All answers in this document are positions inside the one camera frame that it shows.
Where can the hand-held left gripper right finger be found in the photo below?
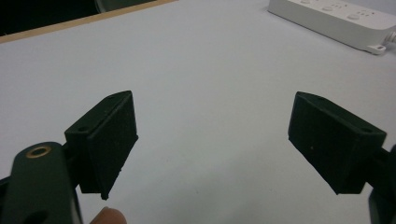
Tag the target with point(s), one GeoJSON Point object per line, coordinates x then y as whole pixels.
{"type": "Point", "coordinates": [333, 143]}

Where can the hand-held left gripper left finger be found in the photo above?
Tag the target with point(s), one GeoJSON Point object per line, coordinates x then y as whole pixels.
{"type": "Point", "coordinates": [106, 146]}

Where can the white power strip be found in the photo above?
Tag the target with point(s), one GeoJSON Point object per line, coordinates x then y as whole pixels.
{"type": "Point", "coordinates": [336, 21]}

